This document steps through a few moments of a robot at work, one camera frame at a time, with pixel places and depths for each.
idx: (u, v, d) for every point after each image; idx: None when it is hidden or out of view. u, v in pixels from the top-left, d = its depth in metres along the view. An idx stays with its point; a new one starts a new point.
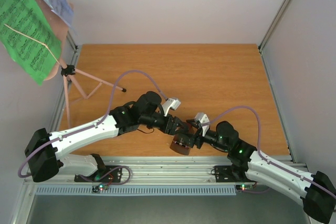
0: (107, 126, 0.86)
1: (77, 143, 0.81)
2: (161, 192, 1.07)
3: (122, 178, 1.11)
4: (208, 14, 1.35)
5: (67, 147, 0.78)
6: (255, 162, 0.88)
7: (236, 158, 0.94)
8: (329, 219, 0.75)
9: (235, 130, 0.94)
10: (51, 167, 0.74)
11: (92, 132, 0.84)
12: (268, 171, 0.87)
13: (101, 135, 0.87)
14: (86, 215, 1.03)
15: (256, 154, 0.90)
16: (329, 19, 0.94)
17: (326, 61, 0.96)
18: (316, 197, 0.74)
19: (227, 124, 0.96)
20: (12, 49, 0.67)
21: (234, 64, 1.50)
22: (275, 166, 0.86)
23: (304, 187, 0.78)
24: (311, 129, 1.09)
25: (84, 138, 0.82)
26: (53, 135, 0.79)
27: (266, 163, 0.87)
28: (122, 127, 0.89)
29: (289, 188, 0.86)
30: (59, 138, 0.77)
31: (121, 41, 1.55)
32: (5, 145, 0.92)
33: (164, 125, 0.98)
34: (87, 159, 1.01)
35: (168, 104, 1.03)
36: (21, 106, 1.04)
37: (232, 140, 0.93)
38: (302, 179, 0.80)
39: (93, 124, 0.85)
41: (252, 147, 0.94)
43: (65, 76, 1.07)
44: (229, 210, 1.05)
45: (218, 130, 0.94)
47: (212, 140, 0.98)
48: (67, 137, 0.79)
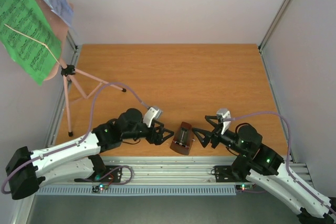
0: (89, 144, 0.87)
1: (56, 162, 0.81)
2: (161, 192, 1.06)
3: (122, 178, 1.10)
4: (208, 14, 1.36)
5: (47, 166, 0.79)
6: (283, 178, 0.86)
7: (259, 164, 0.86)
8: None
9: (259, 134, 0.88)
10: (31, 184, 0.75)
11: (73, 150, 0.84)
12: (291, 188, 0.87)
13: (83, 153, 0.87)
14: (86, 215, 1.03)
15: (285, 168, 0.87)
16: (329, 19, 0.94)
17: (326, 61, 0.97)
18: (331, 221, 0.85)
19: (249, 127, 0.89)
20: (12, 49, 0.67)
21: (234, 64, 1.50)
22: (300, 185, 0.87)
23: (322, 212, 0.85)
24: (311, 129, 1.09)
25: (65, 157, 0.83)
26: (34, 153, 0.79)
27: (293, 181, 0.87)
28: (104, 145, 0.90)
29: (291, 199, 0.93)
30: (40, 157, 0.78)
31: (121, 41, 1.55)
32: (5, 145, 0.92)
33: (149, 135, 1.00)
34: (80, 164, 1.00)
35: (150, 115, 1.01)
36: (22, 106, 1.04)
37: (255, 146, 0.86)
38: (322, 205, 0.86)
39: (75, 142, 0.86)
41: (277, 156, 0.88)
43: (65, 76, 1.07)
44: (229, 210, 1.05)
45: (240, 134, 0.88)
47: (230, 142, 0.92)
48: (49, 156, 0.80)
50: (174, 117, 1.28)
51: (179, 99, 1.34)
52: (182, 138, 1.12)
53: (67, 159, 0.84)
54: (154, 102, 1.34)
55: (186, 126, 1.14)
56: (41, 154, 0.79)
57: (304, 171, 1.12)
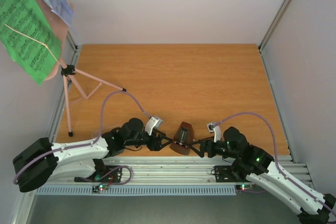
0: (101, 146, 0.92)
1: (71, 158, 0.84)
2: (161, 192, 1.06)
3: (122, 178, 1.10)
4: (208, 14, 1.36)
5: (64, 159, 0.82)
6: (272, 175, 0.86)
7: (248, 164, 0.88)
8: None
9: (241, 134, 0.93)
10: (46, 175, 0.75)
11: (87, 149, 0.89)
12: (282, 185, 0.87)
13: (93, 153, 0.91)
14: (86, 215, 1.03)
15: (274, 166, 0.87)
16: (329, 19, 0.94)
17: (326, 61, 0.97)
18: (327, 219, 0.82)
19: (233, 129, 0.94)
20: (12, 49, 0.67)
21: (234, 64, 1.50)
22: (291, 182, 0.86)
23: (316, 208, 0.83)
24: (311, 130, 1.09)
25: (80, 154, 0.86)
26: (54, 146, 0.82)
27: (283, 178, 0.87)
28: (109, 151, 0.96)
29: (291, 199, 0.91)
30: (60, 149, 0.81)
31: (121, 41, 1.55)
32: (6, 145, 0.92)
33: (149, 142, 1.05)
34: (83, 162, 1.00)
35: (151, 124, 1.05)
36: (22, 106, 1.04)
37: (240, 144, 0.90)
38: (315, 201, 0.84)
39: (90, 142, 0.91)
41: (268, 155, 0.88)
43: (65, 76, 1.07)
44: (229, 210, 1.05)
45: (225, 137, 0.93)
47: (222, 149, 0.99)
48: (68, 149, 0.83)
50: (174, 117, 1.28)
51: (179, 99, 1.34)
52: (182, 139, 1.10)
53: (80, 157, 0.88)
54: (154, 102, 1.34)
55: (186, 126, 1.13)
56: (61, 147, 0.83)
57: (304, 171, 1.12)
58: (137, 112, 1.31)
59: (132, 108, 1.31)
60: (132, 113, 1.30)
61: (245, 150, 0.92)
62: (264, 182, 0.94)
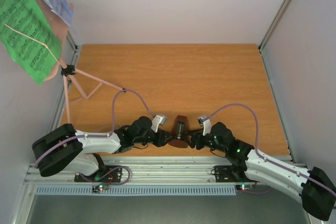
0: (114, 139, 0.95)
1: (91, 146, 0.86)
2: (161, 192, 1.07)
3: (122, 178, 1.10)
4: (208, 14, 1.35)
5: (86, 146, 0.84)
6: (252, 160, 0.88)
7: (234, 157, 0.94)
8: (328, 215, 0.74)
9: (228, 129, 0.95)
10: (69, 161, 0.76)
11: (105, 140, 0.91)
12: (267, 169, 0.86)
13: (108, 146, 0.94)
14: (86, 215, 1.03)
15: (254, 152, 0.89)
16: (329, 18, 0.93)
17: (327, 61, 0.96)
18: (311, 191, 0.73)
19: (220, 124, 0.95)
20: (12, 49, 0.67)
21: (234, 64, 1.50)
22: (272, 164, 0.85)
23: (300, 182, 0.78)
24: (311, 129, 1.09)
25: (99, 144, 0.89)
26: (78, 131, 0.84)
27: (264, 161, 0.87)
28: (119, 147, 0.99)
29: (288, 186, 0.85)
30: (84, 135, 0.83)
31: (121, 41, 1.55)
32: (6, 145, 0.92)
33: (156, 139, 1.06)
34: (91, 159, 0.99)
35: (156, 121, 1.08)
36: (22, 106, 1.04)
37: (226, 139, 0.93)
38: (298, 176, 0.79)
39: (106, 135, 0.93)
41: (250, 146, 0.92)
43: (65, 76, 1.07)
44: (229, 210, 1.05)
45: (212, 131, 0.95)
47: (210, 141, 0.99)
48: (90, 138, 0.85)
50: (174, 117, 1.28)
51: (179, 99, 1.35)
52: (180, 131, 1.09)
53: (97, 147, 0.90)
54: (154, 102, 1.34)
55: (182, 118, 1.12)
56: (84, 134, 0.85)
57: None
58: (138, 111, 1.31)
59: (133, 108, 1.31)
60: (132, 113, 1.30)
61: (231, 145, 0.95)
62: (261, 174, 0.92)
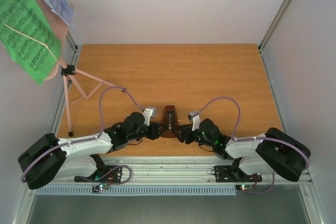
0: (104, 140, 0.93)
1: (78, 152, 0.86)
2: (161, 192, 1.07)
3: (122, 178, 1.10)
4: (208, 14, 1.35)
5: (72, 153, 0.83)
6: (227, 147, 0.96)
7: (220, 152, 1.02)
8: (289, 168, 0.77)
9: (214, 125, 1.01)
10: (55, 170, 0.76)
11: (93, 144, 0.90)
12: (240, 149, 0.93)
13: (98, 147, 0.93)
14: (86, 215, 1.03)
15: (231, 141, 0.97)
16: (329, 18, 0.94)
17: (326, 61, 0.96)
18: (263, 148, 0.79)
19: (207, 120, 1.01)
20: (12, 49, 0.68)
21: (234, 64, 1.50)
22: (240, 141, 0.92)
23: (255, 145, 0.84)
24: (311, 129, 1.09)
25: (87, 148, 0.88)
26: (61, 140, 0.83)
27: (234, 142, 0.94)
28: (113, 146, 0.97)
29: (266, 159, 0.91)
30: (67, 144, 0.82)
31: (121, 41, 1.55)
32: (6, 145, 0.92)
33: (149, 133, 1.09)
34: (86, 160, 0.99)
35: (147, 114, 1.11)
36: (22, 106, 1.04)
37: (213, 135, 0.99)
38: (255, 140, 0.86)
39: (94, 136, 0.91)
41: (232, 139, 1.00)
43: (65, 76, 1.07)
44: (229, 210, 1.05)
45: (200, 127, 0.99)
47: (198, 137, 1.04)
48: (74, 144, 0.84)
50: None
51: (179, 99, 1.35)
52: (170, 121, 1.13)
53: (85, 151, 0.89)
54: (154, 102, 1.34)
55: (170, 108, 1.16)
56: (67, 141, 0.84)
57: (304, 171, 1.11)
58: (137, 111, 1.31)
59: (133, 108, 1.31)
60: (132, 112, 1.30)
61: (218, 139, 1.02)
62: (249, 161, 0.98)
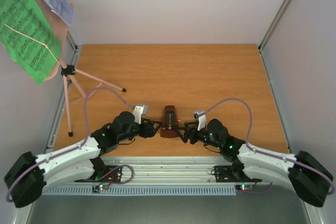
0: (90, 147, 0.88)
1: (60, 165, 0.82)
2: (161, 192, 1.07)
3: (122, 178, 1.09)
4: (208, 14, 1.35)
5: (52, 169, 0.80)
6: (243, 154, 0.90)
7: (228, 155, 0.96)
8: (319, 198, 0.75)
9: (223, 126, 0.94)
10: (37, 188, 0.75)
11: (76, 153, 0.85)
12: (257, 160, 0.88)
13: (84, 156, 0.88)
14: (86, 215, 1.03)
15: (245, 147, 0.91)
16: (329, 18, 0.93)
17: (327, 61, 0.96)
18: (298, 174, 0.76)
19: (217, 120, 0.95)
20: (12, 49, 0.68)
21: (234, 64, 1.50)
22: (262, 155, 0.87)
23: (285, 168, 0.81)
24: (311, 129, 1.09)
25: (69, 159, 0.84)
26: (39, 157, 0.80)
27: (254, 153, 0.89)
28: (103, 149, 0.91)
29: (282, 176, 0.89)
30: (45, 160, 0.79)
31: (121, 41, 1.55)
32: (6, 145, 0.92)
33: (141, 130, 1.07)
34: (80, 165, 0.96)
35: (137, 112, 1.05)
36: (22, 106, 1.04)
37: (222, 136, 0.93)
38: (285, 161, 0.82)
39: (77, 146, 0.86)
41: (242, 141, 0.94)
43: (65, 76, 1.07)
44: (229, 210, 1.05)
45: (208, 128, 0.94)
47: (204, 137, 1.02)
48: (54, 159, 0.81)
50: None
51: (179, 99, 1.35)
52: (170, 121, 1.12)
53: (69, 162, 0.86)
54: (154, 102, 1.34)
55: (170, 107, 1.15)
56: (46, 157, 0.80)
57: None
58: None
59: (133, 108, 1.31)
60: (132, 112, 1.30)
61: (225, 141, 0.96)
62: (257, 169, 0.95)
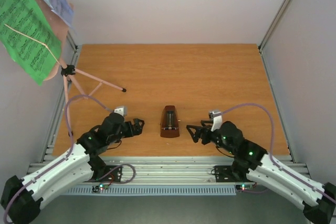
0: (77, 155, 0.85)
1: (50, 181, 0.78)
2: (161, 192, 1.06)
3: (122, 178, 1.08)
4: (209, 14, 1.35)
5: (41, 188, 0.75)
6: (266, 167, 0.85)
7: (243, 159, 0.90)
8: None
9: (238, 129, 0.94)
10: (30, 208, 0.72)
11: (64, 165, 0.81)
12: (280, 178, 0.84)
13: (74, 165, 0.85)
14: (87, 215, 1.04)
15: (268, 158, 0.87)
16: (330, 18, 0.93)
17: (327, 62, 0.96)
18: (327, 210, 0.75)
19: (231, 124, 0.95)
20: (12, 49, 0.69)
21: (234, 64, 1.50)
22: (286, 173, 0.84)
23: (314, 198, 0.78)
24: (311, 130, 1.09)
25: (57, 173, 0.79)
26: (25, 179, 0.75)
27: (278, 169, 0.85)
28: (93, 151, 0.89)
29: (292, 193, 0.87)
30: (32, 181, 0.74)
31: (121, 41, 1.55)
32: (6, 146, 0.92)
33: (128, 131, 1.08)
34: (76, 170, 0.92)
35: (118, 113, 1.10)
36: (22, 106, 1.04)
37: (236, 139, 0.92)
38: (314, 190, 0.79)
39: (64, 157, 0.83)
41: (262, 149, 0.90)
43: (65, 76, 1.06)
44: (229, 210, 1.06)
45: (221, 130, 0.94)
47: (217, 139, 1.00)
48: (41, 177, 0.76)
50: None
51: (179, 99, 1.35)
52: (170, 121, 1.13)
53: (60, 176, 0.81)
54: (154, 102, 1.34)
55: (170, 107, 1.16)
56: (32, 178, 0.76)
57: (304, 171, 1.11)
58: (137, 111, 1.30)
59: (133, 108, 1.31)
60: (132, 113, 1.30)
61: (240, 145, 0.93)
62: (264, 178, 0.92)
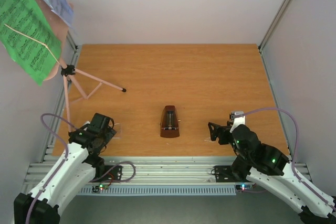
0: (75, 152, 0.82)
1: (59, 185, 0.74)
2: (161, 192, 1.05)
3: (122, 177, 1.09)
4: (208, 14, 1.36)
5: (53, 193, 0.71)
6: (287, 177, 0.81)
7: (262, 164, 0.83)
8: None
9: (252, 131, 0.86)
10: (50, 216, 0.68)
11: (65, 166, 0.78)
12: (295, 188, 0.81)
13: (76, 163, 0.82)
14: (87, 215, 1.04)
15: (289, 168, 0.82)
16: (329, 18, 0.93)
17: (327, 61, 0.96)
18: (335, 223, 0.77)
19: (244, 126, 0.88)
20: (12, 49, 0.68)
21: (234, 64, 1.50)
22: (305, 186, 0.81)
23: (326, 212, 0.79)
24: (312, 130, 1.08)
25: (63, 176, 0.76)
26: (33, 192, 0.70)
27: (298, 181, 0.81)
28: (88, 143, 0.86)
29: (292, 198, 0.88)
30: (41, 190, 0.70)
31: (121, 41, 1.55)
32: (5, 145, 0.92)
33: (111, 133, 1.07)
34: (79, 172, 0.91)
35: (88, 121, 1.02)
36: (22, 106, 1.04)
37: (251, 143, 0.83)
38: (326, 204, 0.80)
39: (63, 158, 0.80)
41: (283, 155, 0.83)
43: (65, 76, 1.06)
44: (229, 210, 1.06)
45: (235, 135, 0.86)
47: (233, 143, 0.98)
48: (49, 184, 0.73)
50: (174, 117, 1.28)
51: (179, 99, 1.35)
52: (170, 121, 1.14)
53: (66, 177, 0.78)
54: (154, 101, 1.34)
55: (170, 107, 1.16)
56: (41, 188, 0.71)
57: (304, 171, 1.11)
58: (137, 111, 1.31)
59: (133, 108, 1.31)
60: (132, 112, 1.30)
61: (257, 149, 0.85)
62: (265, 181, 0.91)
